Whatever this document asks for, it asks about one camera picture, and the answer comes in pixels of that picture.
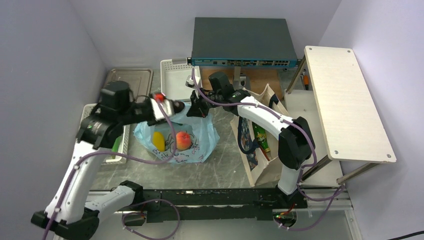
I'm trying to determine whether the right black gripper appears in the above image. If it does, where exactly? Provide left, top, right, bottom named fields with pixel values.
left=186, top=88, right=223, bottom=119

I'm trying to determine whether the light blue plastic grocery bag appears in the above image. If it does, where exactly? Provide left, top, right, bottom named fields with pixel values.
left=133, top=102, right=220, bottom=164

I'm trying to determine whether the yellow lemon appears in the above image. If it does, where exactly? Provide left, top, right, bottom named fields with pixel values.
left=151, top=131, right=166, bottom=152

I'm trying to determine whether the orange peach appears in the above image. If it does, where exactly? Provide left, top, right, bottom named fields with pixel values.
left=176, top=131, right=192, bottom=151

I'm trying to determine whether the green chili pepper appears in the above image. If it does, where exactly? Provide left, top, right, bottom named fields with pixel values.
left=111, top=135, right=123, bottom=153

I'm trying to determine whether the green glass bottle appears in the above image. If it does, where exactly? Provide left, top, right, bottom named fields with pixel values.
left=252, top=122, right=271, bottom=153

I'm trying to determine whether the beige canvas tote bag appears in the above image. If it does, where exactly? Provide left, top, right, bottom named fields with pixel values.
left=225, top=85, right=299, bottom=194

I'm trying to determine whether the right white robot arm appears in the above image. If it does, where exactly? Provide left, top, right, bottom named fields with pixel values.
left=185, top=72, right=318, bottom=208

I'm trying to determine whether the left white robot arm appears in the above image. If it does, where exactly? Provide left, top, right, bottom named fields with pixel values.
left=31, top=81, right=159, bottom=240

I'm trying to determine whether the metal tray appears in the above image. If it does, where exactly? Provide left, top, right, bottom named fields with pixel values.
left=104, top=68, right=154, bottom=96

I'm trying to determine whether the white perforated basket rear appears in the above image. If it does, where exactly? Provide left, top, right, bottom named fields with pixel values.
left=160, top=58, right=201, bottom=102

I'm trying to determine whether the white perforated basket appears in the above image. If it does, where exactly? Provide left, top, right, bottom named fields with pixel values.
left=160, top=58, right=201, bottom=102
left=80, top=103, right=130, bottom=165

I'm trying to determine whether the metal monitor stand base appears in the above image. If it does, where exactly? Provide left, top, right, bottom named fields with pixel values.
left=232, top=66, right=251, bottom=90

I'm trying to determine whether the white perforated basket left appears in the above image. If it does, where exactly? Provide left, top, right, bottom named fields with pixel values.
left=80, top=103, right=130, bottom=165

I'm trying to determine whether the wooden board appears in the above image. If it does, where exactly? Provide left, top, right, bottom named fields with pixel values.
left=199, top=66, right=283, bottom=100

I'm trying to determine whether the orange object behind shelf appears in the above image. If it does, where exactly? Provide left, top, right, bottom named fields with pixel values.
left=302, top=75, right=310, bottom=91

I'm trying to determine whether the white shelf table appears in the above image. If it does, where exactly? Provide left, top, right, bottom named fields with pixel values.
left=284, top=45, right=397, bottom=188

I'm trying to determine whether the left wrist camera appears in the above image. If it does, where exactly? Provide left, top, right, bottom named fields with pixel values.
left=150, top=93, right=175, bottom=121

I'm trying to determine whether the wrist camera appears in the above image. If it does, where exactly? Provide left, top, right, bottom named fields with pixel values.
left=150, top=93, right=175, bottom=121
left=185, top=75, right=202, bottom=89

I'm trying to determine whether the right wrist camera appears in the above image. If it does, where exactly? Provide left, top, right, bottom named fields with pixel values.
left=185, top=75, right=202, bottom=89

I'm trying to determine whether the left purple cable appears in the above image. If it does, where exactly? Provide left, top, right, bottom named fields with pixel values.
left=41, top=99, right=181, bottom=240

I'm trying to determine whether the network switch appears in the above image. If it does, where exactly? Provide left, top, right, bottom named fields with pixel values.
left=187, top=17, right=299, bottom=68

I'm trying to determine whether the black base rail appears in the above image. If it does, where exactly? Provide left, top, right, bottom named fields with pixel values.
left=122, top=187, right=308, bottom=223

